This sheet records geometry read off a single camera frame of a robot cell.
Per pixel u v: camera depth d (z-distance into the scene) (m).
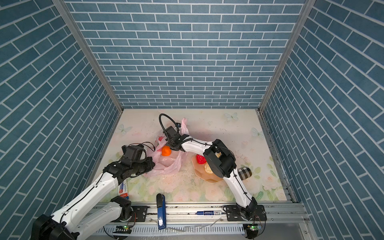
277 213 0.75
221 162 0.56
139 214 0.73
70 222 0.41
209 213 0.74
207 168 0.84
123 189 0.80
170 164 0.91
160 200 0.76
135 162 0.64
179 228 0.71
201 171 0.85
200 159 0.85
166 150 0.91
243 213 0.65
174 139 0.76
